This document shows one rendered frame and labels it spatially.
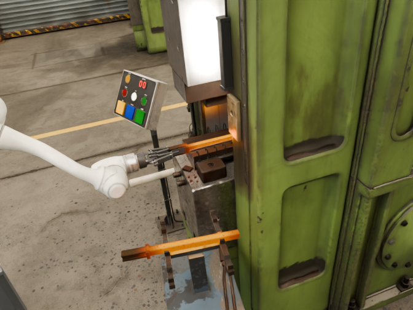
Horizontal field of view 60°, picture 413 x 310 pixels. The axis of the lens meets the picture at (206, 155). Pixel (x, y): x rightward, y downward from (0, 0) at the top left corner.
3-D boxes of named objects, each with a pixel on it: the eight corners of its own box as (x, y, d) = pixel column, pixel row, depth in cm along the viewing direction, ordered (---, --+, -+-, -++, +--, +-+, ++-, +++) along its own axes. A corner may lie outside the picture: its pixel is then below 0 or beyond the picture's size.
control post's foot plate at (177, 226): (160, 237, 263) (158, 228, 258) (153, 218, 281) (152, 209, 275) (188, 228, 268) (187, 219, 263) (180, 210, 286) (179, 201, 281)
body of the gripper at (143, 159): (137, 163, 174) (155, 158, 176) (140, 172, 167) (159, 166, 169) (133, 150, 170) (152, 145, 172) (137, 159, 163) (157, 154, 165)
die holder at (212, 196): (201, 257, 184) (192, 190, 160) (180, 211, 215) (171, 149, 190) (296, 225, 198) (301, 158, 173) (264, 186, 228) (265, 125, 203)
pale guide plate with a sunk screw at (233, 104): (237, 142, 140) (235, 103, 131) (228, 131, 147) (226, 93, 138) (242, 140, 140) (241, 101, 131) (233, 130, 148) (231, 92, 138)
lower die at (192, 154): (195, 170, 173) (193, 155, 168) (183, 150, 189) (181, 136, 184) (272, 149, 183) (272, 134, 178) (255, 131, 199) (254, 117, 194)
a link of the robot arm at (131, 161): (129, 178, 166) (141, 174, 167) (124, 162, 161) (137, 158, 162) (126, 167, 173) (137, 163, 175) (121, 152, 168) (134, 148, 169)
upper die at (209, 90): (186, 103, 153) (184, 83, 148) (174, 87, 169) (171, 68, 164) (273, 83, 163) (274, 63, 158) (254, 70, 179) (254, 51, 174)
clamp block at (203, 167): (203, 184, 163) (201, 173, 160) (197, 174, 170) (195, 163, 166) (227, 177, 166) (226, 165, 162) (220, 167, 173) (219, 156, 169)
